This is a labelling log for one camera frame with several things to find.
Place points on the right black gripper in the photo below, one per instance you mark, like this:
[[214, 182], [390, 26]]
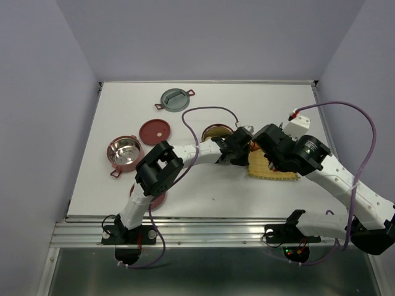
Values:
[[269, 158]]

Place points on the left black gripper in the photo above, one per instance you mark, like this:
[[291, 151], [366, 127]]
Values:
[[244, 161]]

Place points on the orange toy chicken wing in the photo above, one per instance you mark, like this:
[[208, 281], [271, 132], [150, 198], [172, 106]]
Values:
[[254, 146]]

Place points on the red steel lunch bowl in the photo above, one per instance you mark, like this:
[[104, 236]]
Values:
[[216, 130]]

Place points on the yellow bamboo mat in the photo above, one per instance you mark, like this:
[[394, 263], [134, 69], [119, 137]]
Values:
[[259, 168]]

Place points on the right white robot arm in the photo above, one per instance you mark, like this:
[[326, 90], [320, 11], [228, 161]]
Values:
[[371, 228]]

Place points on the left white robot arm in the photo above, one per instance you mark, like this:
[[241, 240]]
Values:
[[157, 172]]

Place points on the grey lid with red clips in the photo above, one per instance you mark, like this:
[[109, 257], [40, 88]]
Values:
[[175, 100]]

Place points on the red lid near back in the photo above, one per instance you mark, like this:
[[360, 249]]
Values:
[[154, 131]]

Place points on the red lid near front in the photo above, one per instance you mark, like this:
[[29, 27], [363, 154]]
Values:
[[156, 203]]

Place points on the red steel bowl with clips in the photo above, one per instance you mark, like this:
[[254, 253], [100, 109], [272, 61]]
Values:
[[124, 153]]

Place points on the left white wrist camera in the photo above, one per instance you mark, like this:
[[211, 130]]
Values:
[[249, 128]]

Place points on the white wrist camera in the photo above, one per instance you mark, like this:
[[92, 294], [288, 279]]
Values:
[[249, 128], [297, 127]]

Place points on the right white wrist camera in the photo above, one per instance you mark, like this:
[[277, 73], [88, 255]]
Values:
[[297, 127]]

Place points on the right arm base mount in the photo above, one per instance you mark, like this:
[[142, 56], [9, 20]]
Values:
[[294, 244]]

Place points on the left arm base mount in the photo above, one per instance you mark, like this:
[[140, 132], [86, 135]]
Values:
[[128, 245]]

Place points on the aluminium front rail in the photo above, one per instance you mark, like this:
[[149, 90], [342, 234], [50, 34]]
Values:
[[177, 233]]

